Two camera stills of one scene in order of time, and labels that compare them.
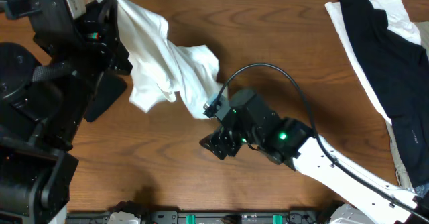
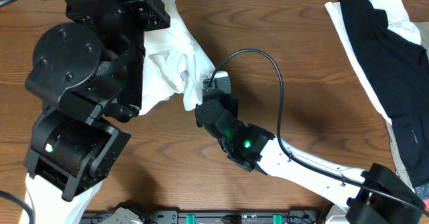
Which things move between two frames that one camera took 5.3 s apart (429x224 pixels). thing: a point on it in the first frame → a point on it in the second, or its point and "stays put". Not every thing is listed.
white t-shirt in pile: [399, 21] stays put
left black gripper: [97, 51] → [127, 1]
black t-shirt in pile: [397, 70] stays put
